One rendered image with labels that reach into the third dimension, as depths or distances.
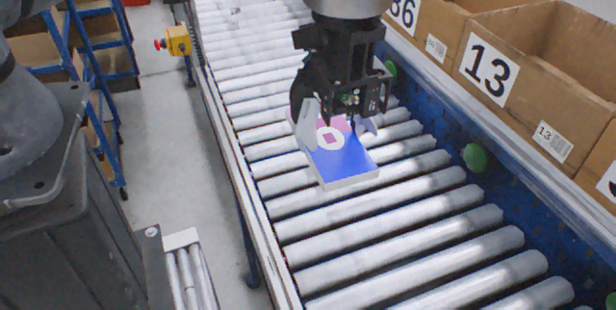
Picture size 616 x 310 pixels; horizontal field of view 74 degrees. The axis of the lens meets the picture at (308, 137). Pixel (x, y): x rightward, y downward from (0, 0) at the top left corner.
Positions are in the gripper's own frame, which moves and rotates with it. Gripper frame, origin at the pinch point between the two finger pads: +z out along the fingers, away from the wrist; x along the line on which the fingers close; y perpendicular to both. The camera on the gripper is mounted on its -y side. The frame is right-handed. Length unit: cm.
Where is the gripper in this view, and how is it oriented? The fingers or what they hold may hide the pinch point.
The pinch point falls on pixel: (328, 135)
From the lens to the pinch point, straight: 55.7
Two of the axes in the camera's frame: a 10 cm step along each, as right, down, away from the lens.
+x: 9.4, -2.2, 2.6
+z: -0.2, 7.2, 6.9
